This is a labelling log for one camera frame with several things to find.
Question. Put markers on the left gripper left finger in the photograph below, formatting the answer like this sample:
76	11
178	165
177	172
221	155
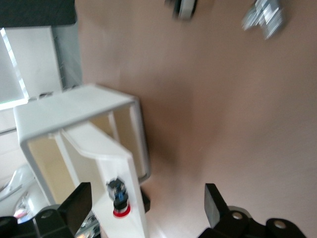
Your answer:
76	208

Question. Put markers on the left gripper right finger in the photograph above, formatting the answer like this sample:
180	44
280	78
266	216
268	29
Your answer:
213	210

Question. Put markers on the red push button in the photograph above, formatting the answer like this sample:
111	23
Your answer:
121	198

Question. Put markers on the brown table cover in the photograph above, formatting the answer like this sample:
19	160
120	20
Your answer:
223	99

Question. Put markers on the metal key switch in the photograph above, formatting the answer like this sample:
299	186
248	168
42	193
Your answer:
266	17

